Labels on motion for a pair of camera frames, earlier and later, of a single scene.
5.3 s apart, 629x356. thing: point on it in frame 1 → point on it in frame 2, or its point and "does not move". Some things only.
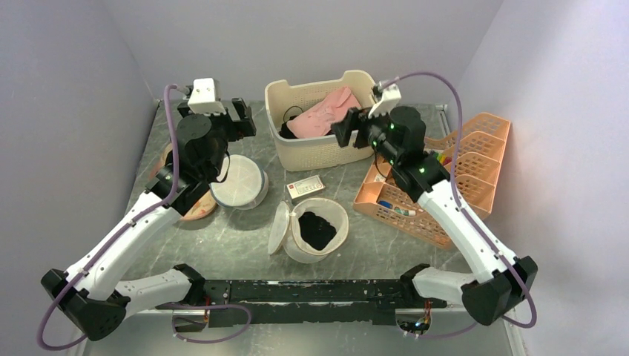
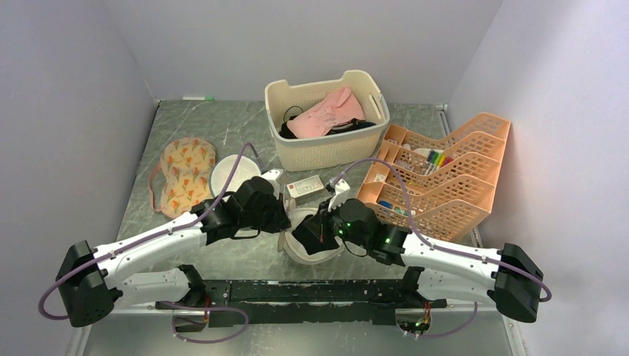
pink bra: (317, 120) does not move
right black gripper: (343, 130) → (325, 212)
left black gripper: (244, 127) → (278, 205)
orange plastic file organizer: (475, 151) does not move
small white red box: (305, 187) does not move
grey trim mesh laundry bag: (245, 185) does not move
